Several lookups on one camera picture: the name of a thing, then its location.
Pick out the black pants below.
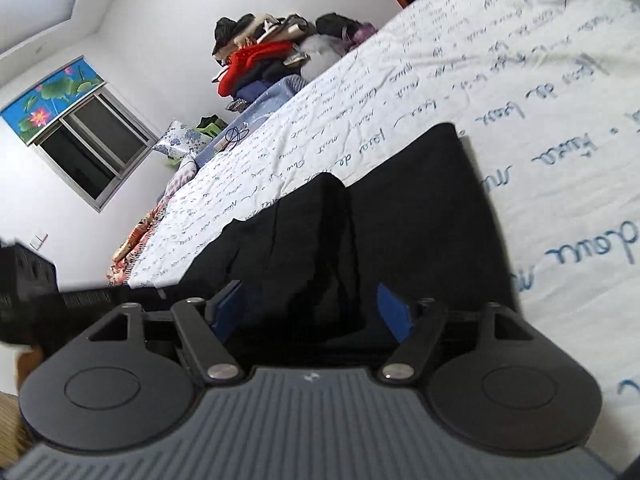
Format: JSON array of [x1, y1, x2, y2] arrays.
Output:
[[127, 122, 523, 356]]

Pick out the red floral quilt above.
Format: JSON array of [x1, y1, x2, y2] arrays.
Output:
[[107, 157, 198, 283]]

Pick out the lotus-printed window blind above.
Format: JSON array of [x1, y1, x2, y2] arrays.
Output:
[[0, 56, 107, 146]]

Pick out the sliding glass window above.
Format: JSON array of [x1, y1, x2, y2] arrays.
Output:
[[39, 86, 160, 212]]

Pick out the green bag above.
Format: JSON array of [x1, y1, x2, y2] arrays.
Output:
[[194, 115, 224, 137]]

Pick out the person's left hand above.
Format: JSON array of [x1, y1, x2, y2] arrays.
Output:
[[15, 344, 47, 392]]

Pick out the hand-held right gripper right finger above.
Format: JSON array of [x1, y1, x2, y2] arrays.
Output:
[[376, 282, 533, 386]]

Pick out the red garment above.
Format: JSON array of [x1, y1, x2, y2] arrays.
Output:
[[217, 41, 296, 97]]

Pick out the pile of clothes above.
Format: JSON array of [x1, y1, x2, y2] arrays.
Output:
[[211, 12, 378, 101]]

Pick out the blue floral pillow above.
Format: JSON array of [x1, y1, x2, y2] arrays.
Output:
[[151, 120, 208, 159]]

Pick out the blue blanket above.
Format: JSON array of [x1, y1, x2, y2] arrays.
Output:
[[192, 75, 307, 171]]

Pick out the white script-printed bed sheet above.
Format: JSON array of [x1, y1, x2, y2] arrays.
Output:
[[125, 0, 640, 413]]

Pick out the black cable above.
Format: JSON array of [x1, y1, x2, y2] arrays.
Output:
[[222, 126, 249, 151]]

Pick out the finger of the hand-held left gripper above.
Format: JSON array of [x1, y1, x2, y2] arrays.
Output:
[[55, 286, 167, 313]]

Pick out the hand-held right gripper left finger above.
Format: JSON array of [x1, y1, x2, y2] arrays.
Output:
[[85, 280, 247, 387]]

